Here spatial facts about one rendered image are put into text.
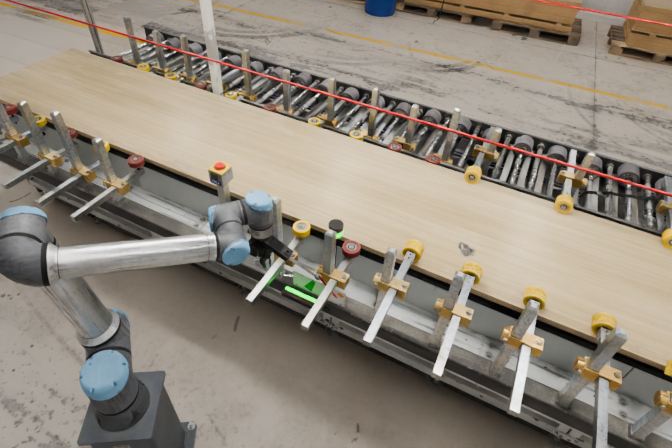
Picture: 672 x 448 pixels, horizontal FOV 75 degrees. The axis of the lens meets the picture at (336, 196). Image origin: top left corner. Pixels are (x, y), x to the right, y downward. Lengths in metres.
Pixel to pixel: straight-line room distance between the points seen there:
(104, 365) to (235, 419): 0.95
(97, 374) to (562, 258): 1.88
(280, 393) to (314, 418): 0.22
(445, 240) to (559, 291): 0.49
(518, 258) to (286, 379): 1.37
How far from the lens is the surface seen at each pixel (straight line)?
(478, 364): 1.96
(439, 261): 1.96
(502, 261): 2.05
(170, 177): 2.53
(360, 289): 2.15
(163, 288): 3.05
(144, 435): 1.94
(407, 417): 2.56
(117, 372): 1.76
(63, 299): 1.66
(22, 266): 1.38
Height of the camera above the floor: 2.33
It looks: 41 degrees down
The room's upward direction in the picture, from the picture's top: 4 degrees clockwise
